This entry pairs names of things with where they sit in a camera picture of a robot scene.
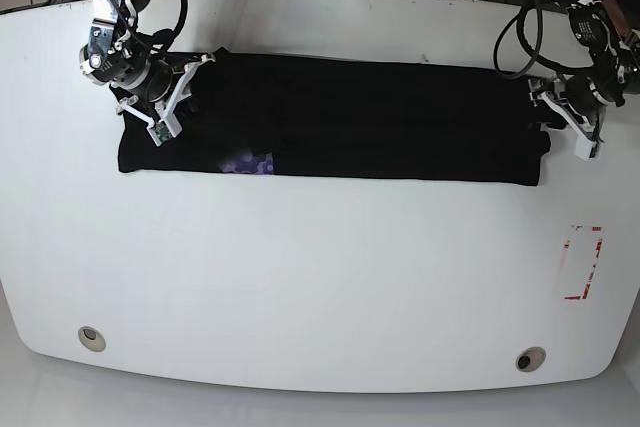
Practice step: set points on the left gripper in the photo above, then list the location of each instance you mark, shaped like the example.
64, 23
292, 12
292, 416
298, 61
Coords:
575, 100

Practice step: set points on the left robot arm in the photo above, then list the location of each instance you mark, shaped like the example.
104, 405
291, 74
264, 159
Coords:
609, 30

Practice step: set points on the left table cable grommet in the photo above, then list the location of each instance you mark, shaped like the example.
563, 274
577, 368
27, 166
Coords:
91, 339

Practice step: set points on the table cable grommet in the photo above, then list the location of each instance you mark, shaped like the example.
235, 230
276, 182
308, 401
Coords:
530, 360
91, 339

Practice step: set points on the right table cable grommet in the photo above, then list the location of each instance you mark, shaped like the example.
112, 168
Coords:
530, 360

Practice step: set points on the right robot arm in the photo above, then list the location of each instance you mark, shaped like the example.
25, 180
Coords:
115, 44

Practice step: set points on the black graphic t-shirt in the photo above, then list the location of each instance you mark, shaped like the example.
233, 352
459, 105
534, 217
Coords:
310, 117

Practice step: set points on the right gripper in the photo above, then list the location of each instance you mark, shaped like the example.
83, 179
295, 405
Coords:
155, 88

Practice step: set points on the red tape corner marking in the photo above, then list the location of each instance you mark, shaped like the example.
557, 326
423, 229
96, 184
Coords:
580, 258

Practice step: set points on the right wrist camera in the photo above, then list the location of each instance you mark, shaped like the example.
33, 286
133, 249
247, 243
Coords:
164, 131

